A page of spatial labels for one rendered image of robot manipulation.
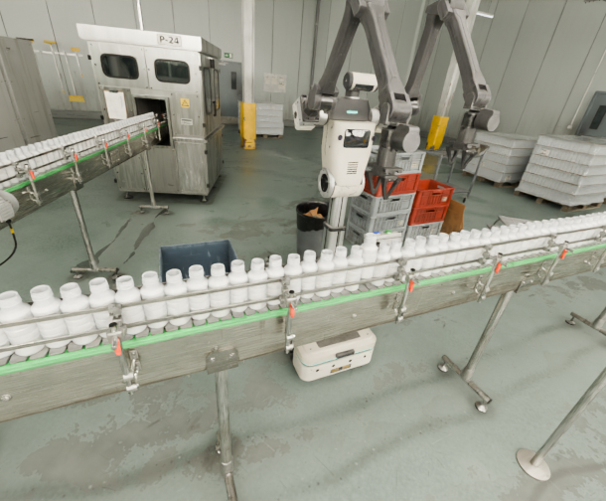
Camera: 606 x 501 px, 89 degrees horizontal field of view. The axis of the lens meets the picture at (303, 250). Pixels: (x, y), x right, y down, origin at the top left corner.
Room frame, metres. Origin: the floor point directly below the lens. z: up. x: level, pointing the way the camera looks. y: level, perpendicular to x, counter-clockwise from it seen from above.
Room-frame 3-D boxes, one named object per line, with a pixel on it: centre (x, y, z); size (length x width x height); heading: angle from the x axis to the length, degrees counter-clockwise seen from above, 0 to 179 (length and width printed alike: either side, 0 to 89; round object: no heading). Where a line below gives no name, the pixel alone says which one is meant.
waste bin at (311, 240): (2.66, -0.13, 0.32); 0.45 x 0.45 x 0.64
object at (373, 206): (3.41, -0.85, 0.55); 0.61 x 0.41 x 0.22; 123
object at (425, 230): (3.81, -1.44, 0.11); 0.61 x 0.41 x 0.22; 118
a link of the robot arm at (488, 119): (1.26, -0.61, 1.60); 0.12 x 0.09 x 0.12; 26
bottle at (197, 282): (0.71, 0.29, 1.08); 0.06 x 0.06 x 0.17
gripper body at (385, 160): (0.97, -0.23, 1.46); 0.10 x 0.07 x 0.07; 25
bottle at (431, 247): (1.08, -0.50, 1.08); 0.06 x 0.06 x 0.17
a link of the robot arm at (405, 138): (0.94, -0.25, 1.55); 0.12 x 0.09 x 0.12; 24
